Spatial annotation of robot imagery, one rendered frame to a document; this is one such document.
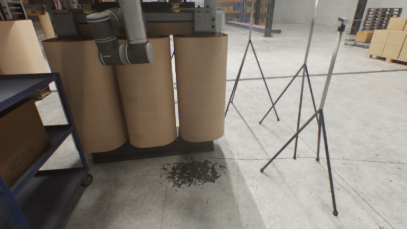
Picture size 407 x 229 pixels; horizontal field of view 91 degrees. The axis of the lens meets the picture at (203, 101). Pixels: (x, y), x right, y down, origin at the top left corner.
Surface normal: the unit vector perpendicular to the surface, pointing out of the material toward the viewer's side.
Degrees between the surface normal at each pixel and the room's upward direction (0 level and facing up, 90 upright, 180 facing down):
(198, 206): 0
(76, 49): 90
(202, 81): 90
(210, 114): 90
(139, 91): 90
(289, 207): 0
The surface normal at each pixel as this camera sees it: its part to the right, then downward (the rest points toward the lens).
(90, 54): 0.57, 0.33
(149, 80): 0.16, 0.40
